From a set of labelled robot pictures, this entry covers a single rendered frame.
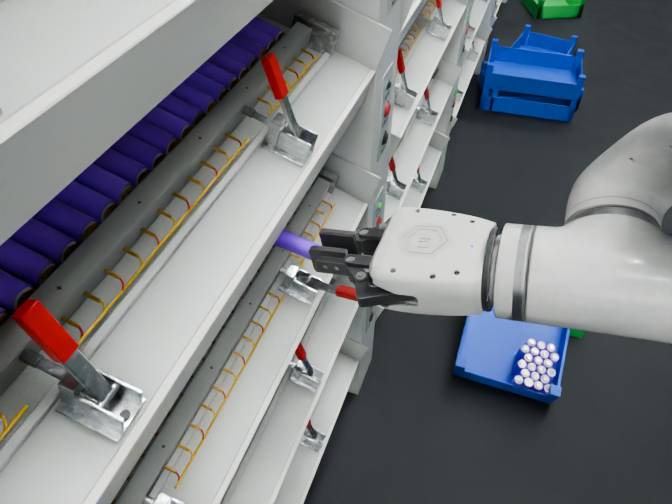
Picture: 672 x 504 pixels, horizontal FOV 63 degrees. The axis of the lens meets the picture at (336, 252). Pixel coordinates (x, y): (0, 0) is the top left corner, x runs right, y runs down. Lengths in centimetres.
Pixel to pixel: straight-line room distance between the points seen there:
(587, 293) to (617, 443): 79
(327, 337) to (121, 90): 62
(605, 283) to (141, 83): 35
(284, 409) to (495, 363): 58
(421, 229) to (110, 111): 33
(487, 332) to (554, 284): 78
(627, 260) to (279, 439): 48
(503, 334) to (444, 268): 77
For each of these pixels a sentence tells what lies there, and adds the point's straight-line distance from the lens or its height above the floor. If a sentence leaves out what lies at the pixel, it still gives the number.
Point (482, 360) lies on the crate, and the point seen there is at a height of 2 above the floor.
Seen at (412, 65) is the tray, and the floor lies 53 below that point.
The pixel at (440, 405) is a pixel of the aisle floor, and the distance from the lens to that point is 116.
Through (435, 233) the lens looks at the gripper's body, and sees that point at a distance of 51.
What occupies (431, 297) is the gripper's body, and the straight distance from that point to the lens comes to 48.
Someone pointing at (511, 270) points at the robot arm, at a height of 68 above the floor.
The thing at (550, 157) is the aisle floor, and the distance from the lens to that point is 182.
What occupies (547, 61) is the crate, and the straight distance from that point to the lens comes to 213.
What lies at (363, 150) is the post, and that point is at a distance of 70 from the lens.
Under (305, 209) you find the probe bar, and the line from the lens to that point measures 67.
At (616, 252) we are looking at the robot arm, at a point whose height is 71.
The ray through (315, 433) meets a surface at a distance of 94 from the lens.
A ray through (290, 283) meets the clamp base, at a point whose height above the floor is 54.
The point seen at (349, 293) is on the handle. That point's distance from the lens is 60.
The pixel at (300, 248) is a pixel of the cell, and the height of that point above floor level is 61.
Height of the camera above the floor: 101
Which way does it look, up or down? 46 degrees down
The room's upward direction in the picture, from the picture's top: straight up
